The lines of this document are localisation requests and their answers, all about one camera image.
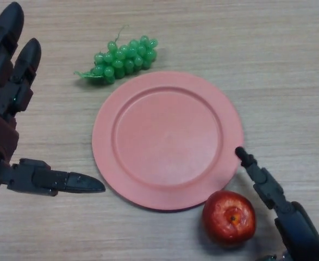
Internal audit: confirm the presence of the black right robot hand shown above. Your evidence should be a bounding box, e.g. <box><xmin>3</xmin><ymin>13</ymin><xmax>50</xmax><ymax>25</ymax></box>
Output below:
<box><xmin>235</xmin><ymin>146</ymin><xmax>319</xmax><ymax>261</ymax></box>

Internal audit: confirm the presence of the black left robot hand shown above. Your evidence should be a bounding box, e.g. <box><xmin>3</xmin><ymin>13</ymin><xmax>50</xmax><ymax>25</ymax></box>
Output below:
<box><xmin>0</xmin><ymin>2</ymin><xmax>106</xmax><ymax>203</ymax></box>

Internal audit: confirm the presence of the red apple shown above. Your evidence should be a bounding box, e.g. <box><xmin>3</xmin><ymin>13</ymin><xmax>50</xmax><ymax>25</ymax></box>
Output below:
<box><xmin>202</xmin><ymin>190</ymin><xmax>257</xmax><ymax>247</ymax></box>

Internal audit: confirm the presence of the pink round plate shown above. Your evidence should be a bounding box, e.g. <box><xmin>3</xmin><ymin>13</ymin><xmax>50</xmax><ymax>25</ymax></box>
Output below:
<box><xmin>91</xmin><ymin>71</ymin><xmax>245</xmax><ymax>212</ymax></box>

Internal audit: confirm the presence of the green grape bunch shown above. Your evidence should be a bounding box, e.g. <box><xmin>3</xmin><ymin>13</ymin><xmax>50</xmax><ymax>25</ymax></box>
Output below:
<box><xmin>74</xmin><ymin>24</ymin><xmax>159</xmax><ymax>85</ymax></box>

